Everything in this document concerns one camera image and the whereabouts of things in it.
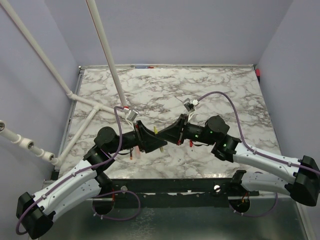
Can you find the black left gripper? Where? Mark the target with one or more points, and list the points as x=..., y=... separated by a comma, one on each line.
x=147, y=140

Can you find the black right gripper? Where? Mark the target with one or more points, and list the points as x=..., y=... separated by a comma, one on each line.
x=173, y=133

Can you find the pink pencil-shaped marker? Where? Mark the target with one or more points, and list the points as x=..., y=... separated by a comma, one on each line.
x=137, y=152

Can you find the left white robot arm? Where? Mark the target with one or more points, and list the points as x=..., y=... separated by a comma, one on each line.
x=37, y=212

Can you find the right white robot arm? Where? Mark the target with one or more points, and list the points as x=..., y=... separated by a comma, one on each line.
x=298, y=178

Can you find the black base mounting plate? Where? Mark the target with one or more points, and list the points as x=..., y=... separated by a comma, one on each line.
x=171, y=193

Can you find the blue red marker at edge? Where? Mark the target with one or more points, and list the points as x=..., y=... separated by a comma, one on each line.
x=144, y=67

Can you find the red black clamp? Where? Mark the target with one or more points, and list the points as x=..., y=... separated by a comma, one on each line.
x=258, y=75

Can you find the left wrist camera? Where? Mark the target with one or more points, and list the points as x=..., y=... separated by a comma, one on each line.
x=130, y=115

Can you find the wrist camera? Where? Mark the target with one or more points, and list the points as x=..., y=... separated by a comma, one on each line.
x=130, y=115
x=190, y=106

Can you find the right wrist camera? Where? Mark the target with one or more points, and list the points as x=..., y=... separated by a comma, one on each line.
x=190, y=106

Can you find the white PVC pipe frame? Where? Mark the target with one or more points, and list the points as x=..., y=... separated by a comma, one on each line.
x=33, y=103

